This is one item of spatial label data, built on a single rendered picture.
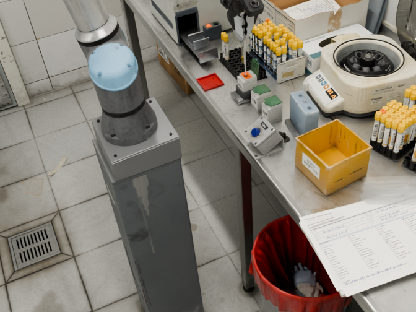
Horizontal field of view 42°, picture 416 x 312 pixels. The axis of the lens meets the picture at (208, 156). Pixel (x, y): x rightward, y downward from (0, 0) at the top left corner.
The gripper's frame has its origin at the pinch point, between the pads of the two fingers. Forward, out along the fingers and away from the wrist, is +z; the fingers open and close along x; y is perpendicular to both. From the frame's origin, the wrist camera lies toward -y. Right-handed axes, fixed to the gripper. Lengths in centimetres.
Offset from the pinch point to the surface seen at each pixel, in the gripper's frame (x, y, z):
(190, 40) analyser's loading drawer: 4.4, 31.3, 15.4
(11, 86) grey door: 68, 164, 93
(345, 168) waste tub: -3.0, -45.9, 13.4
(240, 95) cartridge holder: 2.3, -0.7, 18.8
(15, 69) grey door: 62, 164, 84
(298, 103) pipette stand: -4.7, -21.7, 10.4
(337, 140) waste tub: -9.5, -33.8, 16.8
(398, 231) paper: -5, -64, 19
